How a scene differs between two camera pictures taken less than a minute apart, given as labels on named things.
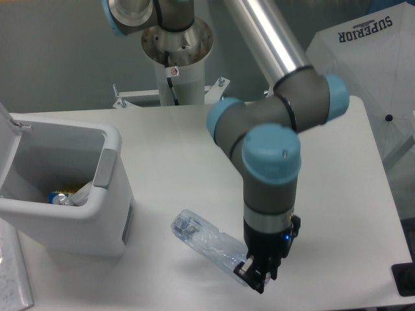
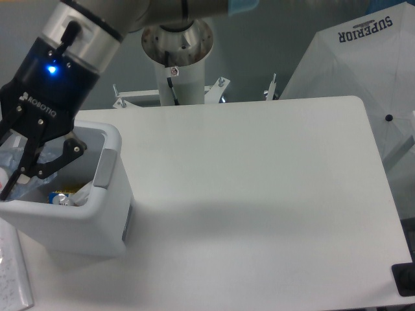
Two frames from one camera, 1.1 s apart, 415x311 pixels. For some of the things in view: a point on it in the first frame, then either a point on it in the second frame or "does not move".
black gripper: x=263 y=249 -> x=52 y=82
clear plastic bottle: x=220 y=252 -> x=24 y=188
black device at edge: x=404 y=276 does not move
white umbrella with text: x=375 y=54 does not move
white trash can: x=65 y=186 does not move
